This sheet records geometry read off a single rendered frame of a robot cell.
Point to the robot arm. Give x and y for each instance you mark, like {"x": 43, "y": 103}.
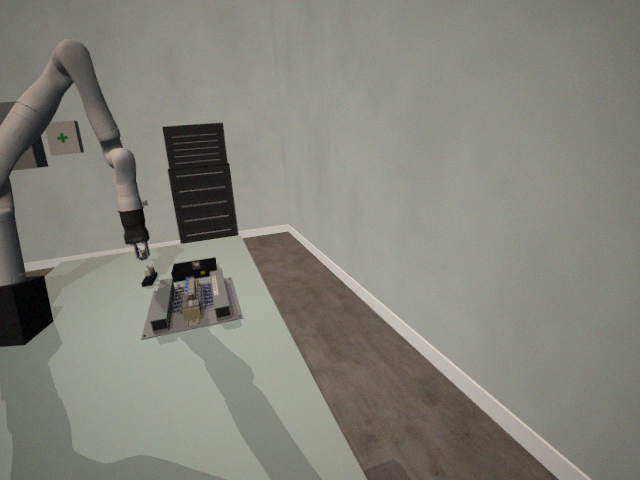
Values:
{"x": 28, "y": 119}

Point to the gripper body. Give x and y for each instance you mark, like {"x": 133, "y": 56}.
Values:
{"x": 132, "y": 218}

